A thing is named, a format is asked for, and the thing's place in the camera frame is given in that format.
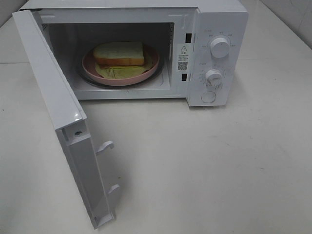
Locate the round white door button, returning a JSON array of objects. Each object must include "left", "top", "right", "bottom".
[{"left": 201, "top": 91, "right": 216, "bottom": 103}]

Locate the toast sandwich with lettuce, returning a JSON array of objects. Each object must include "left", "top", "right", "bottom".
[{"left": 93, "top": 41, "right": 145, "bottom": 66}]

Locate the pink round plate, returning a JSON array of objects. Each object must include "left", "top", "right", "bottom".
[{"left": 81, "top": 45, "right": 160, "bottom": 86}]

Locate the lower white timer knob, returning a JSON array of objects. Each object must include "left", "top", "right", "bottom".
[{"left": 205, "top": 69, "right": 222, "bottom": 87}]

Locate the white warning label sticker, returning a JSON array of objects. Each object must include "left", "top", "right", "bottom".
[{"left": 176, "top": 43, "right": 191, "bottom": 72}]

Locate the white microwave oven body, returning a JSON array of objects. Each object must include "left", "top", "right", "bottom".
[{"left": 19, "top": 0, "right": 249, "bottom": 106}]

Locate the upper white dial knob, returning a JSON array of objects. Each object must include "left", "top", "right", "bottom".
[{"left": 210, "top": 36, "right": 230, "bottom": 59}]

